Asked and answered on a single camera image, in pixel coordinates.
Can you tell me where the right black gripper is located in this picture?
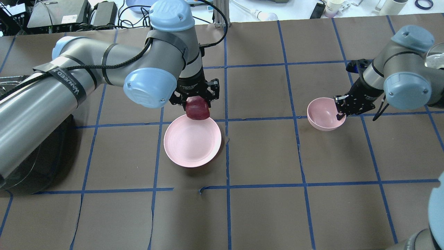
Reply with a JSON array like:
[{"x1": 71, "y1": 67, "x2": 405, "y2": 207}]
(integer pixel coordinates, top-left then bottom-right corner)
[{"x1": 334, "y1": 81, "x2": 383, "y2": 121}]

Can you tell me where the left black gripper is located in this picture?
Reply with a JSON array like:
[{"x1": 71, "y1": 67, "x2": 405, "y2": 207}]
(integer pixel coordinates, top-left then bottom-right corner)
[{"x1": 169, "y1": 68, "x2": 220, "y2": 112}]

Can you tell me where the red apple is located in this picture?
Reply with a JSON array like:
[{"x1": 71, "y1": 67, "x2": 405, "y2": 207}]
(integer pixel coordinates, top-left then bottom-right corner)
[{"x1": 185, "y1": 95, "x2": 210, "y2": 120}]

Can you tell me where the pink bowl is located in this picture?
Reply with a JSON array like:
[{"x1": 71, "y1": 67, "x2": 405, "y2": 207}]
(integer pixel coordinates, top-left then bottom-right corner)
[{"x1": 307, "y1": 98, "x2": 346, "y2": 131}]

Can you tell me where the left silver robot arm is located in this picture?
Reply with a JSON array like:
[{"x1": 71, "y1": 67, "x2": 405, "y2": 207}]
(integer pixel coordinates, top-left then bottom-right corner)
[{"x1": 0, "y1": 0, "x2": 219, "y2": 184}]

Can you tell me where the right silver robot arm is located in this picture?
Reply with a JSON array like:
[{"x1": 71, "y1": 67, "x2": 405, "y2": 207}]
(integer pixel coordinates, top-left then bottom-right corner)
[{"x1": 334, "y1": 25, "x2": 443, "y2": 120}]

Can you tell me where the pink plate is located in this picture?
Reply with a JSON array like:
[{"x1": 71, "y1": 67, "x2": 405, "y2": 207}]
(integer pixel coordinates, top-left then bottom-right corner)
[{"x1": 163, "y1": 115, "x2": 222, "y2": 168}]

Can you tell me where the white paper cup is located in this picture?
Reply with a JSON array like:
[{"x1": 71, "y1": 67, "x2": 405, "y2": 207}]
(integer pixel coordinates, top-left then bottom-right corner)
[{"x1": 324, "y1": 0, "x2": 345, "y2": 18}]

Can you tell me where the black phone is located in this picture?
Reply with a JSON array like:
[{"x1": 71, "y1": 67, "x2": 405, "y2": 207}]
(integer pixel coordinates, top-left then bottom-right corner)
[{"x1": 309, "y1": 3, "x2": 326, "y2": 19}]

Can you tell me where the black power brick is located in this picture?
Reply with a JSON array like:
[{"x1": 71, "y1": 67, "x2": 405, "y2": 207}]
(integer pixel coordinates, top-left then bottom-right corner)
[{"x1": 91, "y1": 1, "x2": 117, "y2": 27}]

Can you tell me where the black computer box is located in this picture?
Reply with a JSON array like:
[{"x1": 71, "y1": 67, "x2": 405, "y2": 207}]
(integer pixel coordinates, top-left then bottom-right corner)
[{"x1": 27, "y1": 0, "x2": 91, "y2": 28}]

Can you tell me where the black rice cooker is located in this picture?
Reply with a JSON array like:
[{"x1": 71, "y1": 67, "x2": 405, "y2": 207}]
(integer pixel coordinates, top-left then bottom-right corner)
[{"x1": 0, "y1": 77, "x2": 79, "y2": 197}]

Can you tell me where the aluminium frame post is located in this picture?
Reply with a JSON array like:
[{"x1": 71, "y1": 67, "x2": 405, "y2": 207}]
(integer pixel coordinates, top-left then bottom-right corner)
[{"x1": 213, "y1": 0, "x2": 231, "y2": 28}]

